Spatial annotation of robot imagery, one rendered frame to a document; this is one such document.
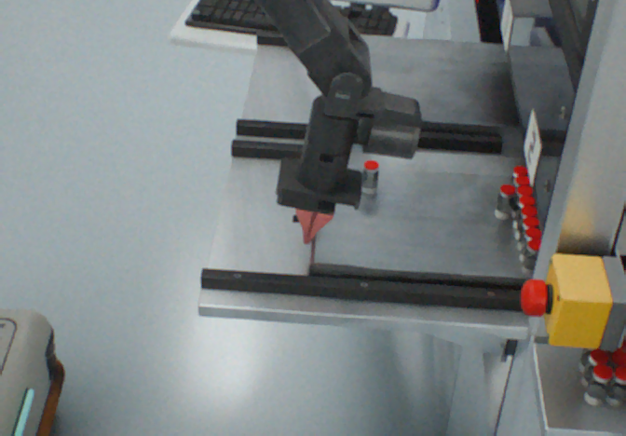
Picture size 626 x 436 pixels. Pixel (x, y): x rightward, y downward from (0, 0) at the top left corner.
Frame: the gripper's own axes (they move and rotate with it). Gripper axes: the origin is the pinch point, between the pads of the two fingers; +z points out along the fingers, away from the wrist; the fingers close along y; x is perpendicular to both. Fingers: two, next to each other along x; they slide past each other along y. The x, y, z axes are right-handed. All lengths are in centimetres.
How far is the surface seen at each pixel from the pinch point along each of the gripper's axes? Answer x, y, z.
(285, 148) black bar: 20.8, -4.6, 1.4
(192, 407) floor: 48, -14, 93
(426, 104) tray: 38.4, 16.4, 0.1
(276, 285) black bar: -7.8, -2.9, 2.2
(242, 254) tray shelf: -0.9, -7.7, 4.2
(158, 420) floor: 44, -20, 94
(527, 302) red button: -19.3, 22.8, -12.0
